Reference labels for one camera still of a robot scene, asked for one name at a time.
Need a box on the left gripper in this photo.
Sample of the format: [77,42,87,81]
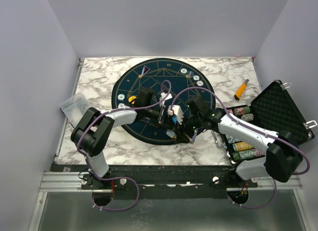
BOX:
[144,104,175,132]

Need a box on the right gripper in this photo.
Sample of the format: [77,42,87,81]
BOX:
[172,111,203,144]

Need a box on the deck of playing cards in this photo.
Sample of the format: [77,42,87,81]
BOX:
[166,130,176,139]

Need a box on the blue playing card box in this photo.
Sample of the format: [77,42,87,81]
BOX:
[189,129,198,144]

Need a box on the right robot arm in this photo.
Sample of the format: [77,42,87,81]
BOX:
[183,96,303,187]

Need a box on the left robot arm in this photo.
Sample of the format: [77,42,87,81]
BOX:
[71,87,171,189]

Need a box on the yellow dealer button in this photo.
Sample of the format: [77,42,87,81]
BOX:
[128,96,137,104]

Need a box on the round blue poker mat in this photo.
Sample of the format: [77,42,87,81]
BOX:
[111,58,216,146]

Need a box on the clear big blind button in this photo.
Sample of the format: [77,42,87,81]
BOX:
[186,71,194,78]

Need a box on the yellow chip stack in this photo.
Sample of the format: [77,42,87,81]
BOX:
[233,142,253,152]

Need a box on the dark green chip stack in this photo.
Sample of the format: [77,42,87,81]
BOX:
[234,106,250,116]

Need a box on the white grey chip stack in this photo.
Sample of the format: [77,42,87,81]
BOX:
[241,113,254,122]

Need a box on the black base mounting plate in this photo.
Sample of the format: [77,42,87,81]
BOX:
[51,164,258,200]

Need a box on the yellow utility knife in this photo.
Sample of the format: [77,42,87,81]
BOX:
[234,79,249,101]

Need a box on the clear plastic screw box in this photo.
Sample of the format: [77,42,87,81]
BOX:
[59,92,90,128]

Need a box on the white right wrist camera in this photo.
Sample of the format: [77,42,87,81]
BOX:
[167,105,184,125]

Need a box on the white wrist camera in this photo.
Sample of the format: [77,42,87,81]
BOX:
[159,92,172,103]
[167,105,184,125]

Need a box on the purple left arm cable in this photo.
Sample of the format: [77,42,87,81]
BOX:
[76,79,172,212]

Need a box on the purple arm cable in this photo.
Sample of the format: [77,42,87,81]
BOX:
[76,79,172,212]
[171,86,312,209]

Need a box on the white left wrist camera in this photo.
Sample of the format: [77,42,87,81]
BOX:
[159,92,172,103]

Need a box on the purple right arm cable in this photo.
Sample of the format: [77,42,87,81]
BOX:
[171,86,312,209]

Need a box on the aluminium frame rail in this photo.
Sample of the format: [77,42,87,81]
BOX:
[39,172,303,193]

